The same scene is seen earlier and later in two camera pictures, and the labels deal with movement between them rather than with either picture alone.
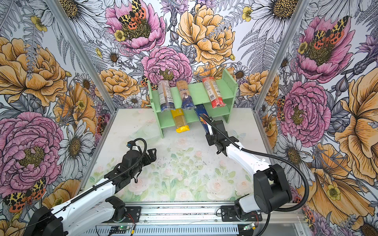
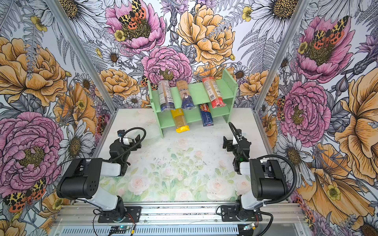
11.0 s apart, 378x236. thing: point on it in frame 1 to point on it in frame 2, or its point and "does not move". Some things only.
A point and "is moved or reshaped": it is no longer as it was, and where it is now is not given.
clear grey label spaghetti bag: (167, 102) does not move
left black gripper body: (146, 162) to (129, 147)
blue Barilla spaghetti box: (201, 109) is moved or reshaped
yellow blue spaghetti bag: (187, 103) does not move
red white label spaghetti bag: (213, 92) does not move
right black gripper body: (212, 139) to (231, 147)
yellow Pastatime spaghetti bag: (180, 120) does not move
